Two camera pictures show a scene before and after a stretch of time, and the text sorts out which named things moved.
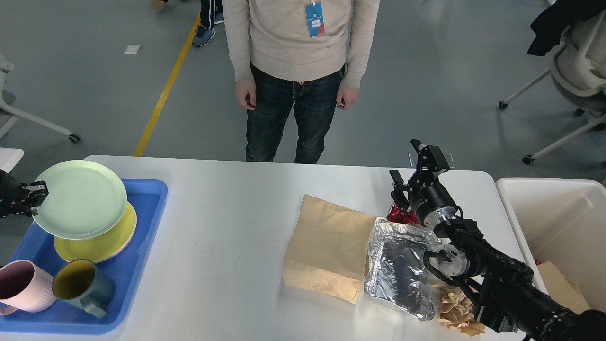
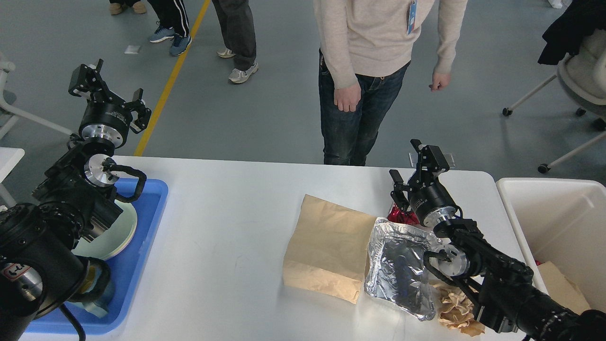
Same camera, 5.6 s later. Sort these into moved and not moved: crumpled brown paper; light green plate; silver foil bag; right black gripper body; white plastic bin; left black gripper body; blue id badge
Moved: light green plate; blue id badge; left black gripper body
Not moved: white plastic bin; crumpled brown paper; silver foil bag; right black gripper body
